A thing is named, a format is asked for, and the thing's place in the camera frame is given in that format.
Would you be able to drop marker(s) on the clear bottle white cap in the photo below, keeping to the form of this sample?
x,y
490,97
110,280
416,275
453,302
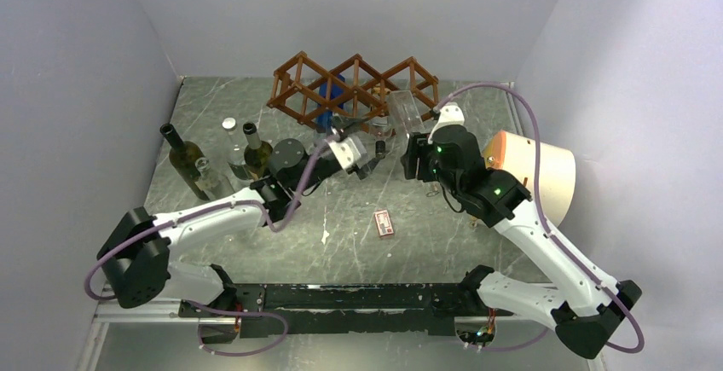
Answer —
x,y
234,151

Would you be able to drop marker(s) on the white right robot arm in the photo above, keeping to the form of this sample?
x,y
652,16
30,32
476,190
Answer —
x,y
585,306

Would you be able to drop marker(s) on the green bottle silver neck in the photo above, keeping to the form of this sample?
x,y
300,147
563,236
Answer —
x,y
257,151

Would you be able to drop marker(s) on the clear whisky bottle black label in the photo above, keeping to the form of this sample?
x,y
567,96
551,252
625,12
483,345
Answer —
x,y
381,129

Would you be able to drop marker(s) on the white cone lampshade orange inside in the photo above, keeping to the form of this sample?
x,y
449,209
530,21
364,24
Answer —
x,y
516,154

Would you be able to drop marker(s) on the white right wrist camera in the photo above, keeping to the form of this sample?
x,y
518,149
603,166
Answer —
x,y
450,114

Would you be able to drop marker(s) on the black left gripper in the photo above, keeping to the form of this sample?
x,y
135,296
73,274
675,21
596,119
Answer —
x,y
342,124

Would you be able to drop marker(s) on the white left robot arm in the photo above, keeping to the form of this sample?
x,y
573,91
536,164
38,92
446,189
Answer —
x,y
139,258

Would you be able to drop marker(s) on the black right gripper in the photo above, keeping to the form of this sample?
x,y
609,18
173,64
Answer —
x,y
419,146

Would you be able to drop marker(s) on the brown wooden wine rack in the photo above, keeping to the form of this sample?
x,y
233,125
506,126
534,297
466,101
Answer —
x,y
296,83

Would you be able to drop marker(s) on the red white small box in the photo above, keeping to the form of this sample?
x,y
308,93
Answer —
x,y
383,224

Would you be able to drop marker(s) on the blue square glass bottle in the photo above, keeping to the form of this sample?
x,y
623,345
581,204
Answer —
x,y
330,91

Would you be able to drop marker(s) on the dark green wine bottle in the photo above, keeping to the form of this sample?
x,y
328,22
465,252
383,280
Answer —
x,y
183,155

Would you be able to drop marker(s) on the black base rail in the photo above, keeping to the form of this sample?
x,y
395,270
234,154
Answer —
x,y
247,310

